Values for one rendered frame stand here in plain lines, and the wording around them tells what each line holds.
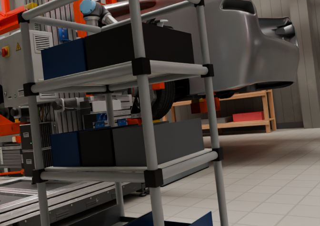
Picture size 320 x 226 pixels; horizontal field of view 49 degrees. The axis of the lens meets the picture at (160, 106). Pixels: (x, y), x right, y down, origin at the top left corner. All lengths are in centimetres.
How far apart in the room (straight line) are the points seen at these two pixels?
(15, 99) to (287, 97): 569
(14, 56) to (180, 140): 166
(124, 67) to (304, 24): 620
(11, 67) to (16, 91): 17
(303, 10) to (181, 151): 612
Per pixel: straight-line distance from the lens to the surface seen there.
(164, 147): 102
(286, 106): 733
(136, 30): 93
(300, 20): 705
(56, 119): 253
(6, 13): 999
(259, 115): 679
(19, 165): 468
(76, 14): 369
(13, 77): 254
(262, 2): 764
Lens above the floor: 62
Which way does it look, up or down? 1 degrees up
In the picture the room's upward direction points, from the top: 6 degrees counter-clockwise
